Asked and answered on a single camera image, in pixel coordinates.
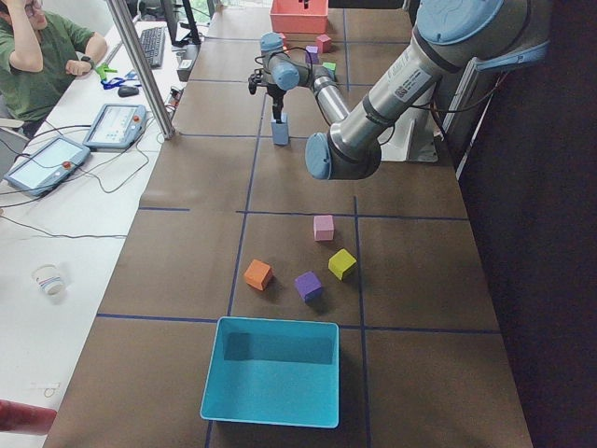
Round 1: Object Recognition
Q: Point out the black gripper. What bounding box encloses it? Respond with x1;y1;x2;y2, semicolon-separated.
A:
248;68;285;123

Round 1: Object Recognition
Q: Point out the light blue foam block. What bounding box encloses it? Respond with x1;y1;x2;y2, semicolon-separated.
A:
272;127;289;146
271;112;288;134

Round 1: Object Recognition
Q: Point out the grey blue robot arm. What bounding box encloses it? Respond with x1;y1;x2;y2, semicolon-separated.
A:
248;1;553;180

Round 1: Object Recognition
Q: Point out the purple block near red bin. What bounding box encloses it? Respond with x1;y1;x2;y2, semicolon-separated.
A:
304;46;319;65

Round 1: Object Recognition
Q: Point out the green foam block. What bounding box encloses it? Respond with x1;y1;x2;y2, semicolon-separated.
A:
323;63;336;76

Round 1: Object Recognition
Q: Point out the red plastic bin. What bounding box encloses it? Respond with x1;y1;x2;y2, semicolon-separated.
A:
270;0;328;35

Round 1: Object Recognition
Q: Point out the black monitor stand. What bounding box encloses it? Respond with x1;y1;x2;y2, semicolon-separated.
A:
160;0;201;49

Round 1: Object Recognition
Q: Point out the black keyboard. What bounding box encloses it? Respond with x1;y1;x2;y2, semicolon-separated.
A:
139;27;165;69

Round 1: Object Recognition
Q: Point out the pink foam block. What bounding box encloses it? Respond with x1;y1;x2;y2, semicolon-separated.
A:
313;215;335;242

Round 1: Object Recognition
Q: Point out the black computer mouse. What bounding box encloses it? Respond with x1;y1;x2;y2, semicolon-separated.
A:
118;85;139;98

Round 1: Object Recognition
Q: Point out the teach pendant far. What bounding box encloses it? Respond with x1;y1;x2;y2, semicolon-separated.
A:
83;104;147;152

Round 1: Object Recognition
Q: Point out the teach pendant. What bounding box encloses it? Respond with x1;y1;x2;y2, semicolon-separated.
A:
83;104;147;152
4;136;90;197

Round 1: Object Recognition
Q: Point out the yellow foam block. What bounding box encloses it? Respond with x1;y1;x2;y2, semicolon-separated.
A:
327;248;357;281

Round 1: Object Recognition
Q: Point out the orange block near blue bin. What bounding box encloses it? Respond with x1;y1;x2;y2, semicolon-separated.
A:
243;259;273;291

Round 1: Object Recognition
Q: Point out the purple block near blue bin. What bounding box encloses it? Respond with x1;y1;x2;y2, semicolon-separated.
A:
294;271;323;302

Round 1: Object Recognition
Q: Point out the teach pendant near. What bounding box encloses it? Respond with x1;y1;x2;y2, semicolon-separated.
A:
4;136;90;197

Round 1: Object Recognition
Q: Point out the person in green shirt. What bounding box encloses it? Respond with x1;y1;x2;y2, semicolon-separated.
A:
1;1;107;133

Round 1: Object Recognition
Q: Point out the blue plastic bin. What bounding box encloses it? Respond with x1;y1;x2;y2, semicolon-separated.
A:
200;316;340;428

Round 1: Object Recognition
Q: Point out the paper cup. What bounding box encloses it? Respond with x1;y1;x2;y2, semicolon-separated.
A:
32;264;65;297

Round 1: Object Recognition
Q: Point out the red cylinder object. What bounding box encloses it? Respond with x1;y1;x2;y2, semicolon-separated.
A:
1;399;57;435

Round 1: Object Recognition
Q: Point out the aluminium frame post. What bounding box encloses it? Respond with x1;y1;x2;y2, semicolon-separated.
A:
106;0;175;140

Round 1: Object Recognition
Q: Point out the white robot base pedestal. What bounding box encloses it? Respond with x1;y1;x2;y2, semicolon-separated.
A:
378;100;438;163

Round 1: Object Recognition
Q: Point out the blue lanyard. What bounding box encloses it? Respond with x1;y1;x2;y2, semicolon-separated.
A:
101;70;142;91

